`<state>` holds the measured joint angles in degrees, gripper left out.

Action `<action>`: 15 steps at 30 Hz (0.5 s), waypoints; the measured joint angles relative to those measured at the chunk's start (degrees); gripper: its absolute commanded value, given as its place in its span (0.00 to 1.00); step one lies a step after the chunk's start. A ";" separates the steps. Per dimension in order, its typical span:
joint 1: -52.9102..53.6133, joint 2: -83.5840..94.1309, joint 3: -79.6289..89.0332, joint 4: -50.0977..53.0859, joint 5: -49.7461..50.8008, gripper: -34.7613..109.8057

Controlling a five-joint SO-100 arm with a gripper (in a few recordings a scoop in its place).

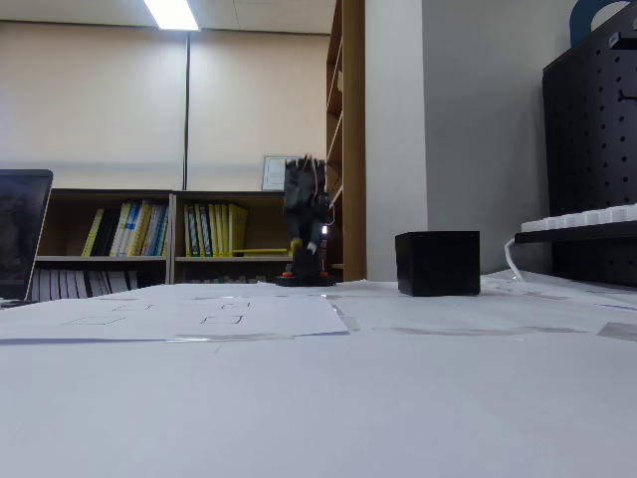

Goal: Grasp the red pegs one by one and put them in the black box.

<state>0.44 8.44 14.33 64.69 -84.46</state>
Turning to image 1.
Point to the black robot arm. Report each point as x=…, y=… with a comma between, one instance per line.
x=304, y=174

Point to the black box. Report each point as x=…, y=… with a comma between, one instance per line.
x=438, y=264

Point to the flat lying yellow book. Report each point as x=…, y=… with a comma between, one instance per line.
x=261, y=250

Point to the low wooden bookshelf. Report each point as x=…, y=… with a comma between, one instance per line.
x=264, y=219
x=69, y=224

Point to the framed white certificate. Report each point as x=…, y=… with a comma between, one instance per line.
x=274, y=172

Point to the paper sheet with drawn squares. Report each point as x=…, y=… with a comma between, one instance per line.
x=278, y=316

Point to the tall wooden bookshelf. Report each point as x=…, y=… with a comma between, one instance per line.
x=353, y=124

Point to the thin leaning yellow book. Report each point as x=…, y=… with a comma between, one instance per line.
x=93, y=232

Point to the rectangular ceiling light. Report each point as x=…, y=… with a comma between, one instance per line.
x=171, y=15

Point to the laptop with dark screen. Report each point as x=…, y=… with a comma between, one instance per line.
x=22, y=234

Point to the black pegboard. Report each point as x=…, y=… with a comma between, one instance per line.
x=587, y=149

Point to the dark blue curved panel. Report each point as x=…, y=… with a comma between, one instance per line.
x=579, y=22

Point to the dark vertical wall pole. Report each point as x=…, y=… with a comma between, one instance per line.
x=186, y=109

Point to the black strip holder rail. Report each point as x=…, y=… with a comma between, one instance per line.
x=572, y=234

